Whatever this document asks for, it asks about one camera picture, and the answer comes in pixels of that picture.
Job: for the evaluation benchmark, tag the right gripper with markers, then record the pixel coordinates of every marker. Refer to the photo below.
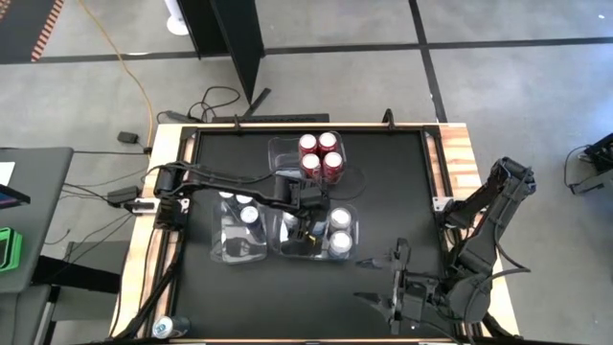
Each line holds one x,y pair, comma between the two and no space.
424,292

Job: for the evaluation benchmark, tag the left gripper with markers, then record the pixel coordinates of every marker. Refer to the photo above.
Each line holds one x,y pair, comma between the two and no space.
309,199

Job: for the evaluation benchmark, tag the clear plastic bin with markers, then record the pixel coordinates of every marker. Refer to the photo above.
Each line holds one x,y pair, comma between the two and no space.
282,158
218,249
278,249

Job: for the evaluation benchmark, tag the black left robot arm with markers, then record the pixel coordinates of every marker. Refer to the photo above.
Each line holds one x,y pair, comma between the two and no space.
230,184

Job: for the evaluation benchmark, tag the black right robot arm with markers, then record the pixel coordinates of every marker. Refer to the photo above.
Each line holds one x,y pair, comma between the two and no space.
507,201

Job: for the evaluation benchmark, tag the long black power strip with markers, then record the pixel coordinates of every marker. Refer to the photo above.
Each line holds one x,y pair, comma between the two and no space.
268,118

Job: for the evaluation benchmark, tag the wooden table border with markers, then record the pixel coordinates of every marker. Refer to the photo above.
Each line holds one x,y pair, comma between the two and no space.
455,144

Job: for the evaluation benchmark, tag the black power supply box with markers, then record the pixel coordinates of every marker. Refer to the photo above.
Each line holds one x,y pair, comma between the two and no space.
124,195

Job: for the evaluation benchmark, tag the black partition panel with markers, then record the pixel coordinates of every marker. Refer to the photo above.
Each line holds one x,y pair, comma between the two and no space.
239,48

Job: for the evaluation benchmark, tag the small black power adapter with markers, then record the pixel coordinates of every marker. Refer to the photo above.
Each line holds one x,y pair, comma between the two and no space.
128,138

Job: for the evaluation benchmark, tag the black flat desk base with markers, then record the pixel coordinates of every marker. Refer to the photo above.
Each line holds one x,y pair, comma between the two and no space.
81,275

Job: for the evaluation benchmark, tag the white round stand base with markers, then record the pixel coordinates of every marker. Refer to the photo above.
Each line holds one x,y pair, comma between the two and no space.
176,26

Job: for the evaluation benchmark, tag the black equipment cart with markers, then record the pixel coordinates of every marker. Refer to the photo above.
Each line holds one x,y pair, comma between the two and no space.
598,158

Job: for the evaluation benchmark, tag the grey desk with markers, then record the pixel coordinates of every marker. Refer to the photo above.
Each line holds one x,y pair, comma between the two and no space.
38,230

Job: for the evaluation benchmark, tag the dark tablet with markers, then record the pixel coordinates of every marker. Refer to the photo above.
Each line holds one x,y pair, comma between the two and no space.
12,196

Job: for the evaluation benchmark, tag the white paper sheet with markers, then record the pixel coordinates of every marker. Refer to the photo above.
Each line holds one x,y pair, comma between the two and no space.
6,173

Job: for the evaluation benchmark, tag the black mat orange striped edge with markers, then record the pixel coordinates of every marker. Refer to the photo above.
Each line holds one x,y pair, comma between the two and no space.
19,29

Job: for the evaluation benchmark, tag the black metal table frame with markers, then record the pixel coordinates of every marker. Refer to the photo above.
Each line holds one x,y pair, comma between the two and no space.
364,129

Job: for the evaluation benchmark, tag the green frame object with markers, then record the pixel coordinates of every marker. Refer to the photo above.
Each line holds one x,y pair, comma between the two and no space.
18,239

